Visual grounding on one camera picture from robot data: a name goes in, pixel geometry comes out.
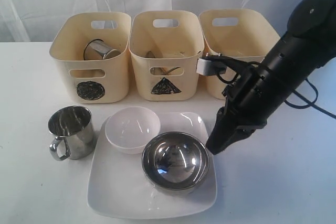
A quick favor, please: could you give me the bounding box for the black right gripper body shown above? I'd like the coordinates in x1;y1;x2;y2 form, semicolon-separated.
216;69;270;130

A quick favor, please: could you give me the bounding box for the stainless steel bowl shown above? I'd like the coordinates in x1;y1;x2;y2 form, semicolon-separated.
141;131;210;196

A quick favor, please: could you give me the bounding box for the white plastic bowl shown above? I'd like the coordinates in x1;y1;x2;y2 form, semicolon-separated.
104;106;161;154

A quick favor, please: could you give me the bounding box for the steel cup with wire handle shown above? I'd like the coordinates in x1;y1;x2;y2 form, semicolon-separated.
83;39;121;60

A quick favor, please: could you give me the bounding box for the steel mug with solid handle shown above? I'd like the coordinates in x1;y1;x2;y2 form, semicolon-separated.
48;105;96;161

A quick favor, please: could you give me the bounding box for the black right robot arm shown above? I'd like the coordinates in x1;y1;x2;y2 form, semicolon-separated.
196;0;335;154

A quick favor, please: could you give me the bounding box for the cream bin with square mark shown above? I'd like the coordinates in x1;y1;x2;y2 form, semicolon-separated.
198;8;286;101

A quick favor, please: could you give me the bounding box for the cream bin with triangle mark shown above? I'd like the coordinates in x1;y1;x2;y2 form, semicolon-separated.
129;10;204;101

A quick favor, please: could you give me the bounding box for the cream bin with circle mark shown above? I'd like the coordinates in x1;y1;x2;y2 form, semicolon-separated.
49;12;131;104

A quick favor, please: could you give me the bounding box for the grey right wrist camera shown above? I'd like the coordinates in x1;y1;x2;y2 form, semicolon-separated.
196;55;227;76

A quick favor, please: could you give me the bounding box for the black cable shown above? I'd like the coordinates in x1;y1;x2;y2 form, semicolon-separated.
285;77;336;119

